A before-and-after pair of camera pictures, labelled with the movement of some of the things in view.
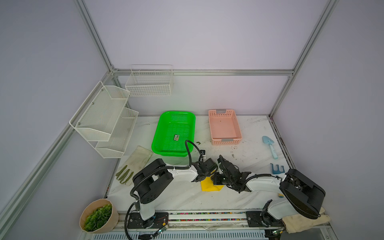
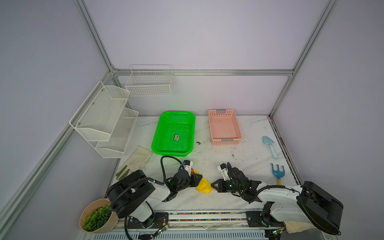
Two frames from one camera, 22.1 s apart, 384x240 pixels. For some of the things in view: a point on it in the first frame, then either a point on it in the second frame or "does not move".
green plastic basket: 173,129 does not move
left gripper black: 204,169 -> 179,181
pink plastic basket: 224,127 does not move
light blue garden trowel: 267,140 does not move
